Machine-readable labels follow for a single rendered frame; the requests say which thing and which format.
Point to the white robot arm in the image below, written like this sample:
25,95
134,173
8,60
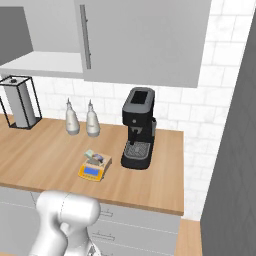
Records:
66,216

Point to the colourful wrapped bar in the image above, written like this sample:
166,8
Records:
93,156

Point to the yellow digital scale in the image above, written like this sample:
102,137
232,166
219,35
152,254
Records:
90,171

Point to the grey base cabinet front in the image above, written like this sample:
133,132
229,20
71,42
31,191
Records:
15,220

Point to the dark grey cabinet door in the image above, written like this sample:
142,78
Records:
13,33

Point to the black coffee machine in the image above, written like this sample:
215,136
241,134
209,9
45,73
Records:
138,110

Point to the white bottle with spout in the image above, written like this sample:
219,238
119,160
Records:
93,123
71,121

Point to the grey drawer front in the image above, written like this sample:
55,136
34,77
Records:
143,218
140,240

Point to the white paper towel roll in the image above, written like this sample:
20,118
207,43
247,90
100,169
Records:
20,103

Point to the dark grey tall unit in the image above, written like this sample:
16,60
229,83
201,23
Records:
233,166

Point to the grey wall cabinet body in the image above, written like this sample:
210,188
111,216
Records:
50,63

